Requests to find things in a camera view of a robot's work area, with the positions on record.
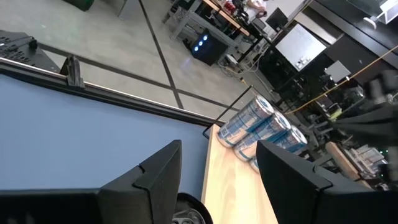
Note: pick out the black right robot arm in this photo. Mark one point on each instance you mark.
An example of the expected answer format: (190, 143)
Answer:
(373, 124)

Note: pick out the black computer blue lights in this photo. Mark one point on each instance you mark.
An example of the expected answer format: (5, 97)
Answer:
(211, 51)

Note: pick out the dark green bin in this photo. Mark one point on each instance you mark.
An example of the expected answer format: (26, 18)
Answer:
(81, 3)

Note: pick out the background wooden workbench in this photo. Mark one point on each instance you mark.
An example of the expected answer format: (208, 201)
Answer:
(192, 15)

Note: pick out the white board panel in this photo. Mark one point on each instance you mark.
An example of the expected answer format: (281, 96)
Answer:
(300, 46)

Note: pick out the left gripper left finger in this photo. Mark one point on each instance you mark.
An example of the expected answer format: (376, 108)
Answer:
(146, 193)

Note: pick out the person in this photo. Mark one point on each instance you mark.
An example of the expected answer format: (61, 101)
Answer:
(255, 5)

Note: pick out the black long desk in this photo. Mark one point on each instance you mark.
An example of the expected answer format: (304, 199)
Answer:
(357, 37)

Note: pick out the black monitor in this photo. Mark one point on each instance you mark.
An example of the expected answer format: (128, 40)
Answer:
(276, 19)

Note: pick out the white Celsius can black lid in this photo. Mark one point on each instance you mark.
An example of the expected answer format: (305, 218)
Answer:
(194, 199)

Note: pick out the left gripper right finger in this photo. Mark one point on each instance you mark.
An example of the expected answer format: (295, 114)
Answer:
(298, 193)

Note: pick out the blue silver Red Bull can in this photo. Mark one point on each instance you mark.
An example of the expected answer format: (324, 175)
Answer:
(287, 141)
(267, 132)
(242, 124)

